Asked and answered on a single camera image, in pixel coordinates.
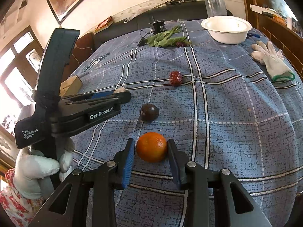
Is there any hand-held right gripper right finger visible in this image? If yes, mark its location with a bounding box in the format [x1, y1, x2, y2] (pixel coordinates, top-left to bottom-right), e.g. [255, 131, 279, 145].
[166, 138, 273, 227]

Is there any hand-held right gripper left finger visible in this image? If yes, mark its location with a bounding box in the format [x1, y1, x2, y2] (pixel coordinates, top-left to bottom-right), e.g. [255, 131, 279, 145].
[28, 138, 136, 227]

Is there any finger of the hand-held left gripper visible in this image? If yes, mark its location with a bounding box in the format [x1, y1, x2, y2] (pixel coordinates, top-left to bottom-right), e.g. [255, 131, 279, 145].
[66, 91, 132, 108]
[69, 91, 116, 101]

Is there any large orange tangerine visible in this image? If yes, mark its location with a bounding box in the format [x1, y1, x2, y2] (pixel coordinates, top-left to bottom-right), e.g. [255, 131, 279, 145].
[136, 132, 168, 163]

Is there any person's left forearm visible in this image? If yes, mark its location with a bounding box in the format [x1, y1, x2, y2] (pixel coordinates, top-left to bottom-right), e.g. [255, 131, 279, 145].
[0, 168, 45, 227]

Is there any person's left hand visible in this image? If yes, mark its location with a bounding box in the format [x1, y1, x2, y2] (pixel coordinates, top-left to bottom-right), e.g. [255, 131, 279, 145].
[14, 137, 76, 199]

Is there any cardboard box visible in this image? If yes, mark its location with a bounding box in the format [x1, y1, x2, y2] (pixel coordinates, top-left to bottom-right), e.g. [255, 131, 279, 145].
[59, 75, 83, 97]

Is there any dark purple passion fruit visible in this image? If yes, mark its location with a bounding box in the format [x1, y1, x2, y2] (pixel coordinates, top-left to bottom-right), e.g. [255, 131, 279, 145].
[140, 103, 159, 122]

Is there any small red date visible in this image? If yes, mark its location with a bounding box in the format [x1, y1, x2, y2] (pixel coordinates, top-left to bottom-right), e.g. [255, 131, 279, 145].
[169, 70, 183, 87]

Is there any green leafy vegetable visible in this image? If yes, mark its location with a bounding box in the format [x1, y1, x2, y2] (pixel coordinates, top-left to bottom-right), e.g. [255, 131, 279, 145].
[145, 26, 190, 48]

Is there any black electronic device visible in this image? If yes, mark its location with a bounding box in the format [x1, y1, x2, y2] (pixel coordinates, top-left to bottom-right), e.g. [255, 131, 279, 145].
[149, 16, 167, 34]

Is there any black long tool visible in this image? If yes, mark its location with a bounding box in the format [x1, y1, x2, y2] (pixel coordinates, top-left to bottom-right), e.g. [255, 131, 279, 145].
[165, 0, 197, 5]

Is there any white paper bowl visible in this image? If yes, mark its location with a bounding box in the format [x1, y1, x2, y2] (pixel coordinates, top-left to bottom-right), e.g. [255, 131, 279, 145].
[201, 16, 252, 44]

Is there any clear glass cup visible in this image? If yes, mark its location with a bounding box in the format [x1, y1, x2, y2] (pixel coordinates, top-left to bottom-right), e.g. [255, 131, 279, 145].
[203, 0, 225, 17]

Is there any white knit glove green cuff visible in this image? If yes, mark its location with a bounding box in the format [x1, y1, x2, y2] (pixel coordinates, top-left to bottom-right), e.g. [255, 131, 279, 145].
[251, 41, 295, 82]

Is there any white flat box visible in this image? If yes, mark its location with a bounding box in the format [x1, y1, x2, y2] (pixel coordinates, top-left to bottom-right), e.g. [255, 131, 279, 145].
[250, 4, 275, 15]

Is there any wooden headboard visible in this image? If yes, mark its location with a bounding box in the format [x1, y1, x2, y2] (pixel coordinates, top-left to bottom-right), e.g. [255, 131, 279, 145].
[258, 16, 303, 81]

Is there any wooden window frame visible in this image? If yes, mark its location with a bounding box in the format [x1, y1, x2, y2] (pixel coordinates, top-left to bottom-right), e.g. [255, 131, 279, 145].
[0, 26, 44, 135]

